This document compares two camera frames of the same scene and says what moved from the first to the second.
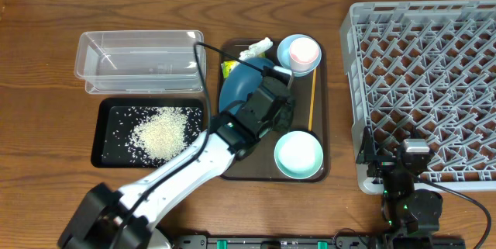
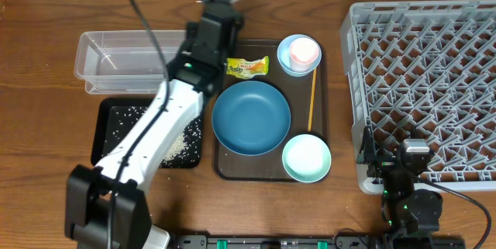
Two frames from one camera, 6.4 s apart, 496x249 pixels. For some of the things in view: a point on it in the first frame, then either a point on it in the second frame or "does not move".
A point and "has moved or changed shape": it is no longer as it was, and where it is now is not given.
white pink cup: x=304 y=52 does not move
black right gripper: x=384 y=161 does not move
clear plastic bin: x=132 y=62 does not move
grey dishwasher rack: x=424 y=69 does not move
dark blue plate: x=242 y=81 has moved or changed shape
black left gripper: x=284 y=117 to x=229 y=42
